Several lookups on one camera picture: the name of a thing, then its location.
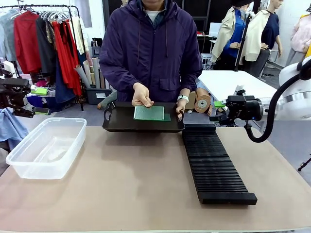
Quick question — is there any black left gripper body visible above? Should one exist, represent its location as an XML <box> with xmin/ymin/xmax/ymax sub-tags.
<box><xmin>0</xmin><ymin>88</ymin><xmax>28</xmax><ymax>109</ymax></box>

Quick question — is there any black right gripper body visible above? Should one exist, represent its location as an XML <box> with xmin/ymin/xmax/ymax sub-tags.
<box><xmin>227</xmin><ymin>96</ymin><xmax>262</xmax><ymax>121</ymax></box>

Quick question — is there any black serving tray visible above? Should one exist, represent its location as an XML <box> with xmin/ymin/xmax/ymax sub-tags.
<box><xmin>102</xmin><ymin>101</ymin><xmax>186</xmax><ymax>133</ymax></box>

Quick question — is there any person's right forearm purple sleeve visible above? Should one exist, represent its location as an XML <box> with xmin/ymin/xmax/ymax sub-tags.
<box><xmin>99</xmin><ymin>62</ymin><xmax>140</xmax><ymax>89</ymax></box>

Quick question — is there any person's left forearm purple sleeve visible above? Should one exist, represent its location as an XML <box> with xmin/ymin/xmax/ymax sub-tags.
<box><xmin>178</xmin><ymin>67</ymin><xmax>204</xmax><ymax>98</ymax></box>

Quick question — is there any person's left hand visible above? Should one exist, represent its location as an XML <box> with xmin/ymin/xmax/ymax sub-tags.
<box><xmin>175</xmin><ymin>99</ymin><xmax>190</xmax><ymax>121</ymax></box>

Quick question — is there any person's right hand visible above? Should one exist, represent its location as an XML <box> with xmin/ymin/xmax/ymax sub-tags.
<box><xmin>132</xmin><ymin>82</ymin><xmax>155</xmax><ymax>108</ymax></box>

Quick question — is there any blue fabric pile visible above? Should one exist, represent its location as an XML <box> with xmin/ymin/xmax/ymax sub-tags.
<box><xmin>26</xmin><ymin>93</ymin><xmax>58</xmax><ymax>110</ymax></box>

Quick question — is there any brown cardboard spool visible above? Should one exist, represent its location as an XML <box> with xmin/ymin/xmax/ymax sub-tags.
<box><xmin>194</xmin><ymin>94</ymin><xmax>213</xmax><ymax>115</ymax></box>

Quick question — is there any blue denim garment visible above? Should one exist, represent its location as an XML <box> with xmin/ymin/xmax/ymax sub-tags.
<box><xmin>55</xmin><ymin>58</ymin><xmax>76</xmax><ymax>104</ymax></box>

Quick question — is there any white table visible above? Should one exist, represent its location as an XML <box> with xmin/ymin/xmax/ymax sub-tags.
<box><xmin>196</xmin><ymin>70</ymin><xmax>280</xmax><ymax>117</ymax></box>

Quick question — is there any brown cardboard box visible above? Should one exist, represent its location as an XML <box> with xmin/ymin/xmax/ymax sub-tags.
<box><xmin>183</xmin><ymin>91</ymin><xmax>197</xmax><ymax>113</ymax></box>

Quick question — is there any light blue cloth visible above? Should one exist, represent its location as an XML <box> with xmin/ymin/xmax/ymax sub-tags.
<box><xmin>0</xmin><ymin>108</ymin><xmax>30</xmax><ymax>149</ymax></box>

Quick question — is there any black jacket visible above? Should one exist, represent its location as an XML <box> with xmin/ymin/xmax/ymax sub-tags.
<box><xmin>35</xmin><ymin>17</ymin><xmax>58</xmax><ymax>78</ymax></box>

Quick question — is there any clear plastic box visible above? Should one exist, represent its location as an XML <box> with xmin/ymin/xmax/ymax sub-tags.
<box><xmin>6</xmin><ymin>117</ymin><xmax>87</xmax><ymax>180</ymax></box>

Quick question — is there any red dress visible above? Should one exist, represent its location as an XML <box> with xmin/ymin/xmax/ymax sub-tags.
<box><xmin>52</xmin><ymin>21</ymin><xmax>82</xmax><ymax>97</ymax></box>

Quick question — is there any white plastic crate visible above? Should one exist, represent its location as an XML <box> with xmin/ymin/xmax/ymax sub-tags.
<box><xmin>200</xmin><ymin>53</ymin><xmax>214</xmax><ymax>71</ymax></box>

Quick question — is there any black slotted PCB rack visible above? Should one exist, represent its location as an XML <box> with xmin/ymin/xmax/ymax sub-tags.
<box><xmin>181</xmin><ymin>123</ymin><xmax>258</xmax><ymax>206</ymax></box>

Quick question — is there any red shirt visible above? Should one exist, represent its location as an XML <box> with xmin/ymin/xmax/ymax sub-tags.
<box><xmin>14</xmin><ymin>11</ymin><xmax>41</xmax><ymax>75</ymax></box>

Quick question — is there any grey storage bin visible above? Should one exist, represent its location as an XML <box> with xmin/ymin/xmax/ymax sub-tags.
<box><xmin>85</xmin><ymin>87</ymin><xmax>113</xmax><ymax>105</ymax></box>

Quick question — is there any light grey shirt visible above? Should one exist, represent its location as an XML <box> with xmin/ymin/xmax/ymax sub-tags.
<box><xmin>0</xmin><ymin>12</ymin><xmax>18</xmax><ymax>62</ymax></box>

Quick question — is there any black tripod pole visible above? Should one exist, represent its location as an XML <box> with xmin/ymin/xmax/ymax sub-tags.
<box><xmin>234</xmin><ymin>13</ymin><xmax>252</xmax><ymax>72</ymax></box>

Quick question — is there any cream hanging garment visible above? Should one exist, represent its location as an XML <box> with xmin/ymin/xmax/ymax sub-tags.
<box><xmin>71</xmin><ymin>17</ymin><xmax>86</xmax><ymax>55</ymax></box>

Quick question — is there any black clothes rack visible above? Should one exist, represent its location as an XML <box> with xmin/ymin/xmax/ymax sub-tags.
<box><xmin>0</xmin><ymin>4</ymin><xmax>85</xmax><ymax>112</ymax></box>

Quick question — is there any mannequin cream jacket blue shirt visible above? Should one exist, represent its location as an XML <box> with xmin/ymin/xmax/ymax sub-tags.
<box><xmin>210</xmin><ymin>0</ymin><xmax>246</xmax><ymax>71</ymax></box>

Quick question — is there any black tripod foot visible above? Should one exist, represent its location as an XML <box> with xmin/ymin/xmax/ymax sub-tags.
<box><xmin>297</xmin><ymin>155</ymin><xmax>311</xmax><ymax>172</ymax></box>

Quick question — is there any mannequin cream navy shirt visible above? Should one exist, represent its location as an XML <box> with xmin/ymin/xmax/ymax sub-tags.
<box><xmin>244</xmin><ymin>0</ymin><xmax>283</xmax><ymax>76</ymax></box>

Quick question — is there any person torso purple jacket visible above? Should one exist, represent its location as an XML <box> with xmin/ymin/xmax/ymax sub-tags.
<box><xmin>99</xmin><ymin>0</ymin><xmax>204</xmax><ymax>103</ymax></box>

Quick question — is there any mannequin pink sweater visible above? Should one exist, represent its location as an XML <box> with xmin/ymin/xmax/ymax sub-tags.
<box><xmin>290</xmin><ymin>13</ymin><xmax>311</xmax><ymax>64</ymax></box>

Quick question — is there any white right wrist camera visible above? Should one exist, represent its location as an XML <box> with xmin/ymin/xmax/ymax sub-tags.
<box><xmin>234</xmin><ymin>84</ymin><xmax>246</xmax><ymax>97</ymax></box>

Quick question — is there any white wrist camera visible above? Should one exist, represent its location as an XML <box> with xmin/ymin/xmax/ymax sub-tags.
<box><xmin>1</xmin><ymin>60</ymin><xmax>16</xmax><ymax>74</ymax></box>
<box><xmin>234</xmin><ymin>84</ymin><xmax>246</xmax><ymax>97</ymax></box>

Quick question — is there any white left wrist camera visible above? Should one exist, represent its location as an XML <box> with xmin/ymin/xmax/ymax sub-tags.
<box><xmin>1</xmin><ymin>60</ymin><xmax>16</xmax><ymax>74</ymax></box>

